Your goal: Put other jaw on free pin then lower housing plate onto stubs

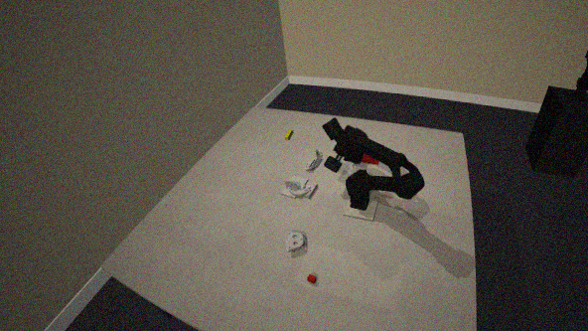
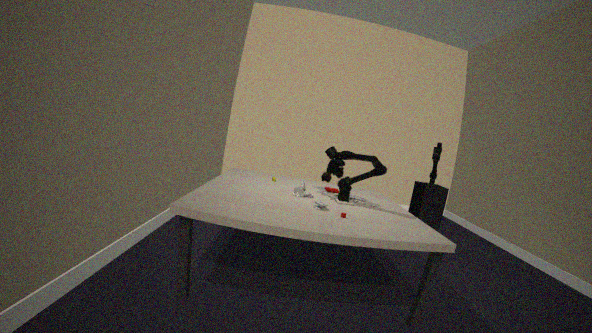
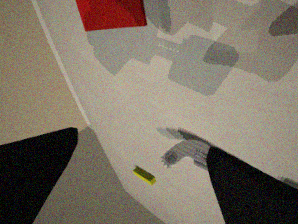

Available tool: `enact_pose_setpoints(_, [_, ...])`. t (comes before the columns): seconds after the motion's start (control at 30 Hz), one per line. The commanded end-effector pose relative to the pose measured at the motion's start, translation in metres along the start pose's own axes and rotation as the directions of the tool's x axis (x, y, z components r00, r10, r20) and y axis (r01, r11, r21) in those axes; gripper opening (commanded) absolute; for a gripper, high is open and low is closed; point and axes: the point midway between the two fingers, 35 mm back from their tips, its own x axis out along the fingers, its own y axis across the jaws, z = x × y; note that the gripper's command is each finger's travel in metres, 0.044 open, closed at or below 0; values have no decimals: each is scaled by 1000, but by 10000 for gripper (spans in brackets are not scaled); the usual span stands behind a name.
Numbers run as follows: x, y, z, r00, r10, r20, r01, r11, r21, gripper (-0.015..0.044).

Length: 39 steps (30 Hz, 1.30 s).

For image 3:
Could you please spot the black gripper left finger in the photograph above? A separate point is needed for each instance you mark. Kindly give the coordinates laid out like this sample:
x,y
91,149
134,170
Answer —
x,y
29,169

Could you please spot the small yellow cube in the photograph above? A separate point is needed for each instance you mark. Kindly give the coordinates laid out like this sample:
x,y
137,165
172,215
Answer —
x,y
144,176

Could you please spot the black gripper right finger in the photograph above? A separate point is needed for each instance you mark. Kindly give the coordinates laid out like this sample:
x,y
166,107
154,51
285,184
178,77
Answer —
x,y
246,195

